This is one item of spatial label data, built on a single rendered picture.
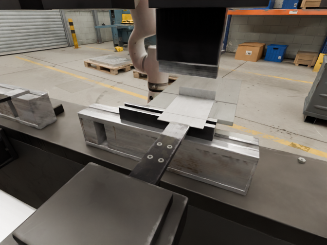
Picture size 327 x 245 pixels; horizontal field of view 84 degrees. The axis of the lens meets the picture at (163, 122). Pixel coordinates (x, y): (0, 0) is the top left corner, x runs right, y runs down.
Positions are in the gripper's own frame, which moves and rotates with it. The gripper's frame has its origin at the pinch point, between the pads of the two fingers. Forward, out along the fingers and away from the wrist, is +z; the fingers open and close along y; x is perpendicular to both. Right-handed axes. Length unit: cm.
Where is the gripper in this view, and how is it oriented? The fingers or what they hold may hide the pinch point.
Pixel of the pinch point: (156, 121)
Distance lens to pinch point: 81.2
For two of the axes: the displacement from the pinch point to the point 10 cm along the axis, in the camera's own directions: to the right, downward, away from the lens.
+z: -0.5, 8.9, 4.5
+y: 5.2, -3.7, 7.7
